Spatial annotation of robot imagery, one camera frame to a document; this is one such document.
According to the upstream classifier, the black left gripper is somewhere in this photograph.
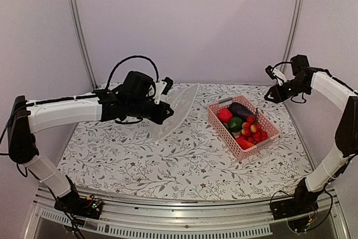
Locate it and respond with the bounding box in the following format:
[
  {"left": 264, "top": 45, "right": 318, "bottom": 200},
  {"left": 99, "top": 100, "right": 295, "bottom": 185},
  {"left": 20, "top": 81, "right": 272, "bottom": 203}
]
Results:
[{"left": 127, "top": 98, "right": 174, "bottom": 124}]

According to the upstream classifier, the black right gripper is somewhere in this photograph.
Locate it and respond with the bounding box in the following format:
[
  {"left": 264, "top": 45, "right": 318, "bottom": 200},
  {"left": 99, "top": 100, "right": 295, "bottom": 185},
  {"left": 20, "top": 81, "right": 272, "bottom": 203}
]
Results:
[{"left": 265, "top": 78, "right": 310, "bottom": 104}]

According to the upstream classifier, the dark purple eggplant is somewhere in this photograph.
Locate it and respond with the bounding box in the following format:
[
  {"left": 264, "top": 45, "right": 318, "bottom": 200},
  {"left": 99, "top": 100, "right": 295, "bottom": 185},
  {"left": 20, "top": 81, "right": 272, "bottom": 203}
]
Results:
[{"left": 228, "top": 102, "right": 253, "bottom": 121}]

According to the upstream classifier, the pink plastic basket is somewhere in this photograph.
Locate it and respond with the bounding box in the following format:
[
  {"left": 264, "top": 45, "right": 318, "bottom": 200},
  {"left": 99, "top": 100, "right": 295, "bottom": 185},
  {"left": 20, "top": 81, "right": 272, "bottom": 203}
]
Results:
[{"left": 208, "top": 95, "right": 280, "bottom": 160}]

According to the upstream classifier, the green avocado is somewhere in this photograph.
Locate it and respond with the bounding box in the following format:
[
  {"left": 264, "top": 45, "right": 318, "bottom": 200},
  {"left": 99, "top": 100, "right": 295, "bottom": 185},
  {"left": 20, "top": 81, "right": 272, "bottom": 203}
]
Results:
[{"left": 228, "top": 116, "right": 243, "bottom": 133}]

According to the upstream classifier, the clear zip top bag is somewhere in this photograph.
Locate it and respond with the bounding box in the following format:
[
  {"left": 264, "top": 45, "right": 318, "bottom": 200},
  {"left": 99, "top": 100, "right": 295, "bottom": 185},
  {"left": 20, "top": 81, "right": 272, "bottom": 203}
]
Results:
[{"left": 149, "top": 83, "right": 199, "bottom": 143}]

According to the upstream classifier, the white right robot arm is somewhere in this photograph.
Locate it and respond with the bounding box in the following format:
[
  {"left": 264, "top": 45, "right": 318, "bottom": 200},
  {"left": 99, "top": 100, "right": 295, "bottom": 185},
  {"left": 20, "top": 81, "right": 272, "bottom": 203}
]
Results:
[{"left": 265, "top": 54, "right": 357, "bottom": 214}]

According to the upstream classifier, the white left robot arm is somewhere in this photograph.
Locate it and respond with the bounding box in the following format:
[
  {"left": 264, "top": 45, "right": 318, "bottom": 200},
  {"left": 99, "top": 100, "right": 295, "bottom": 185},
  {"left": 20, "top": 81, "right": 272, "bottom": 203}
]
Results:
[{"left": 5, "top": 71, "right": 174, "bottom": 213}]

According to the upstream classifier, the red cherry bunch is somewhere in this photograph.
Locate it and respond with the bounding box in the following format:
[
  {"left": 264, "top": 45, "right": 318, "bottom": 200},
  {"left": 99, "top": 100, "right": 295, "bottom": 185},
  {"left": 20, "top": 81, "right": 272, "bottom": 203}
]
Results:
[{"left": 239, "top": 109, "right": 269, "bottom": 145}]

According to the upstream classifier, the red wrinkled apple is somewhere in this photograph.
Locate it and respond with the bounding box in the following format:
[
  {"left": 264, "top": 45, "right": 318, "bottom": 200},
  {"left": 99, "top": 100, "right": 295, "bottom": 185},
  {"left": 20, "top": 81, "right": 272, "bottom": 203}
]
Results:
[{"left": 217, "top": 108, "right": 233, "bottom": 123}]

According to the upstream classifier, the red chili pepper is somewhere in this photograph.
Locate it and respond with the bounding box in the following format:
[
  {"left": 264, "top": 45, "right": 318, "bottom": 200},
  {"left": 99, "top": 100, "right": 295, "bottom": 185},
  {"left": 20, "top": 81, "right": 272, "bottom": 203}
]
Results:
[{"left": 235, "top": 137, "right": 255, "bottom": 150}]

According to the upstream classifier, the floral table cloth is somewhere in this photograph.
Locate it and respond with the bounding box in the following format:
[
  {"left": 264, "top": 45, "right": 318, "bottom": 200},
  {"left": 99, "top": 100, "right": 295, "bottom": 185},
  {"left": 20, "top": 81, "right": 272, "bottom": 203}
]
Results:
[{"left": 58, "top": 84, "right": 312, "bottom": 200}]

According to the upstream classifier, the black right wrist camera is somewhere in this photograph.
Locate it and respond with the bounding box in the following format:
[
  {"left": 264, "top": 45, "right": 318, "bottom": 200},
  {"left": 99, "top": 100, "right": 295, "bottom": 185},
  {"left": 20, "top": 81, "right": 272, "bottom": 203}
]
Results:
[{"left": 265, "top": 65, "right": 288, "bottom": 86}]

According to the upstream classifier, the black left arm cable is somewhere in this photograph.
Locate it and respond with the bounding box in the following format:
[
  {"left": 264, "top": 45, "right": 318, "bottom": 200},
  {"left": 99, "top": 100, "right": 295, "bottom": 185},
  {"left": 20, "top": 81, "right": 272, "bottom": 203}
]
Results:
[{"left": 107, "top": 55, "right": 160, "bottom": 88}]

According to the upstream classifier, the right aluminium frame post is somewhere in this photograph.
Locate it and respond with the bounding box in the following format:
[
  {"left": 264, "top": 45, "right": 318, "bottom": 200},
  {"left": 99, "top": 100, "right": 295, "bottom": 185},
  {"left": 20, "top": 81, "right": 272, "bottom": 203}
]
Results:
[{"left": 282, "top": 0, "right": 304, "bottom": 62}]

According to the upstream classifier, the aluminium frame post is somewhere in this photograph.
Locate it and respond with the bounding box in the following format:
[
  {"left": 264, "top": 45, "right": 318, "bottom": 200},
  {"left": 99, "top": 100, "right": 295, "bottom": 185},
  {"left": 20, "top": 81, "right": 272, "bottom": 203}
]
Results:
[
  {"left": 282, "top": 0, "right": 304, "bottom": 62},
  {"left": 68, "top": 0, "right": 98, "bottom": 88}
]

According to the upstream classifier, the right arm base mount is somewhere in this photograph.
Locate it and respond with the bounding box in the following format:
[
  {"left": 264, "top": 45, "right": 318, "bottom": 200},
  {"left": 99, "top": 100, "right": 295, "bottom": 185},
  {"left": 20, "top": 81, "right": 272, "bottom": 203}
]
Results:
[{"left": 270, "top": 191, "right": 318, "bottom": 233}]

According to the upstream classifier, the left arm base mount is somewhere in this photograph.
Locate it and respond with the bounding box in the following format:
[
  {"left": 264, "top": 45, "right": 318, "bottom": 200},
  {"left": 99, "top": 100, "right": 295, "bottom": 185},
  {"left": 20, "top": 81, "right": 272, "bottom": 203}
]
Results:
[{"left": 54, "top": 193, "right": 103, "bottom": 219}]

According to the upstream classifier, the aluminium front rail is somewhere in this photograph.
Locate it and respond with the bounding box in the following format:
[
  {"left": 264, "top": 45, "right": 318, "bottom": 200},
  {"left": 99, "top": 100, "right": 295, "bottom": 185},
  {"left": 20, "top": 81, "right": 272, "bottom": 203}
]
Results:
[{"left": 23, "top": 186, "right": 354, "bottom": 238}]

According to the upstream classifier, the left aluminium frame post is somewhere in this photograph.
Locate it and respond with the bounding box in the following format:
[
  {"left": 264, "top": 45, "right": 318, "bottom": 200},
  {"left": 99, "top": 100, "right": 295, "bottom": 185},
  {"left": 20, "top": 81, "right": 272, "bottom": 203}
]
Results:
[{"left": 68, "top": 0, "right": 98, "bottom": 88}]

